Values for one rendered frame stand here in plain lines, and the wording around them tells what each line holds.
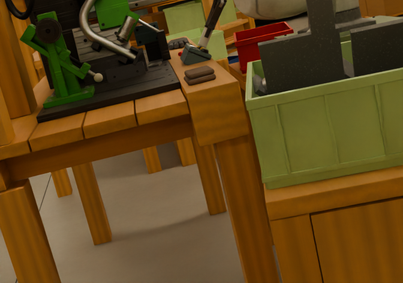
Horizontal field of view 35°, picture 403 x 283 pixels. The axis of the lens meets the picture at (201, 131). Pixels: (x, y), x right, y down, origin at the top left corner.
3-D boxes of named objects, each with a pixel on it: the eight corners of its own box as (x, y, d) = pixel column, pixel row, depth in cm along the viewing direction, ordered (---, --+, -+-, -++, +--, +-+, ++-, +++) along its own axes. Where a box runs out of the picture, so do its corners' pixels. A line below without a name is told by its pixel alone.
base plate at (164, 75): (161, 50, 289) (160, 45, 288) (181, 88, 182) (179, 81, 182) (71, 72, 286) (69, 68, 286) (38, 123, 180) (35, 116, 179)
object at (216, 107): (193, 65, 312) (186, 35, 309) (250, 135, 167) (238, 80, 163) (165, 72, 311) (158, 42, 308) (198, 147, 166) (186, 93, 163)
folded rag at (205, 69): (216, 79, 172) (214, 68, 171) (188, 86, 171) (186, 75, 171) (211, 74, 182) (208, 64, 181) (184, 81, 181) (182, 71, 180)
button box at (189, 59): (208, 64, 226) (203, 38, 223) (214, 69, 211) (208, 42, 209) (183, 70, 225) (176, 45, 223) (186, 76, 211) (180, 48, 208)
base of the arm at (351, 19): (342, 23, 206) (339, 6, 205) (378, 23, 185) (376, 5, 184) (291, 35, 202) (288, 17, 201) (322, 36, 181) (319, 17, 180)
